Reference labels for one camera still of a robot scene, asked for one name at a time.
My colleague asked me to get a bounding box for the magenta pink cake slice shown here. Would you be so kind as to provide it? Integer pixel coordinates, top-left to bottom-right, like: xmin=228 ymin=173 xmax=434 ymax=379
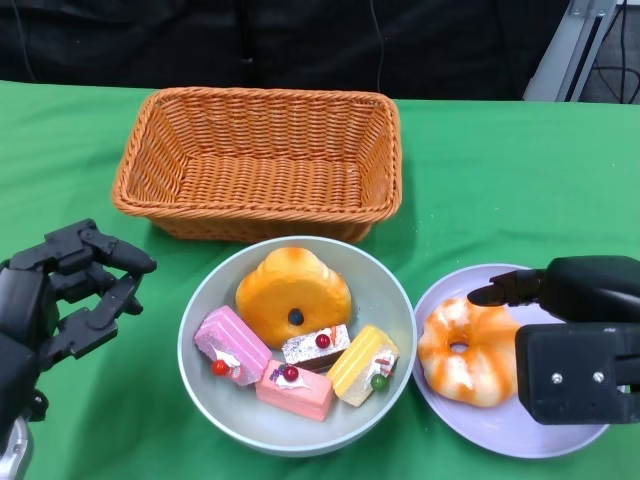
xmin=193 ymin=305 xmax=274 ymax=389

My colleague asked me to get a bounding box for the chocolate cake slice white top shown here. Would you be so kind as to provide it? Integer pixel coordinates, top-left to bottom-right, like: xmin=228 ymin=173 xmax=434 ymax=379
xmin=281 ymin=323 xmax=351 ymax=372

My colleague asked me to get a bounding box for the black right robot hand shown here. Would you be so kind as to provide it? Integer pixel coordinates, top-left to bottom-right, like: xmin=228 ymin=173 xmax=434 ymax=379
xmin=467 ymin=255 xmax=640 ymax=326

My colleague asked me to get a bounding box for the green tablecloth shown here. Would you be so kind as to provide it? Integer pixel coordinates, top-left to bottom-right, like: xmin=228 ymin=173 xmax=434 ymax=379
xmin=0 ymin=79 xmax=640 ymax=480

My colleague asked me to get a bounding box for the salmon pink cake block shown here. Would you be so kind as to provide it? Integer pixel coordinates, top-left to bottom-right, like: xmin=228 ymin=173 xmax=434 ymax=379
xmin=255 ymin=359 xmax=335 ymax=422

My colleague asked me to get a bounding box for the black backdrop cloth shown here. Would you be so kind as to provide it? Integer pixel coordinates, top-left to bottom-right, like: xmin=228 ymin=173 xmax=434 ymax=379
xmin=0 ymin=0 xmax=566 ymax=101

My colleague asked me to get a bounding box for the grey-green bowl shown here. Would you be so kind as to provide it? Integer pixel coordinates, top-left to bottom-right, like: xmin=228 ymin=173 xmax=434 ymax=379
xmin=177 ymin=235 xmax=416 ymax=457

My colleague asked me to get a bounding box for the orange white striped ring bread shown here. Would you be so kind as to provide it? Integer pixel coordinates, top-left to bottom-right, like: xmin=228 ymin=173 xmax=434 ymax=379
xmin=417 ymin=298 xmax=524 ymax=407

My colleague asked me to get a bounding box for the plain orange ring bread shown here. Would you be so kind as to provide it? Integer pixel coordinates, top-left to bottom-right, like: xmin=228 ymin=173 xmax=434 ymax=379
xmin=235 ymin=247 xmax=355 ymax=351

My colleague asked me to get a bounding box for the lavender plate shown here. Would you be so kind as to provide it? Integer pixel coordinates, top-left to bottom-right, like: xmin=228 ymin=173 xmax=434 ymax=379
xmin=412 ymin=263 xmax=614 ymax=459

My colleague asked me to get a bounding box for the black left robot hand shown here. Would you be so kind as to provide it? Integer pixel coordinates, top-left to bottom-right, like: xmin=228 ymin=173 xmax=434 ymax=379
xmin=0 ymin=218 xmax=157 ymax=439

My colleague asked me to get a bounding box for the grey aluminium frame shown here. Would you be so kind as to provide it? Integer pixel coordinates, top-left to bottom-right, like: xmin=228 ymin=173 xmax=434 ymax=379
xmin=522 ymin=0 xmax=621 ymax=104

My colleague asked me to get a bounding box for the yellow cake slice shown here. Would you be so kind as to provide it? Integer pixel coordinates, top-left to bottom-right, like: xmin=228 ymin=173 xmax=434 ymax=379
xmin=327 ymin=324 xmax=400 ymax=407

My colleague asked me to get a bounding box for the orange wicker basket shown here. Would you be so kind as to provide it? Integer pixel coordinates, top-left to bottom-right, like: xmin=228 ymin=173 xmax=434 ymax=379
xmin=112 ymin=87 xmax=404 ymax=245

